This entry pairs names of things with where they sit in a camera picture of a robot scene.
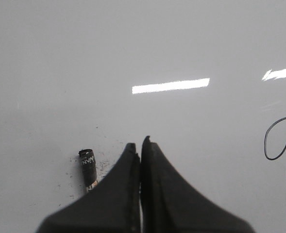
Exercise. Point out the white whiteboard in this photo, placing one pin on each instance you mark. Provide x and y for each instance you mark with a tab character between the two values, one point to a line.
205	79

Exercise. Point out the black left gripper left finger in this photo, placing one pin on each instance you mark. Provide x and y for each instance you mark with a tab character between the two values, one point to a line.
111	207

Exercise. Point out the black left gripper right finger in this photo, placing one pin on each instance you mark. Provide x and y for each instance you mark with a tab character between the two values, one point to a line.
171	205

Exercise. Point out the black white whiteboard marker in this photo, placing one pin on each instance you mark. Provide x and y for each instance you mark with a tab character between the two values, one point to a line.
89	169

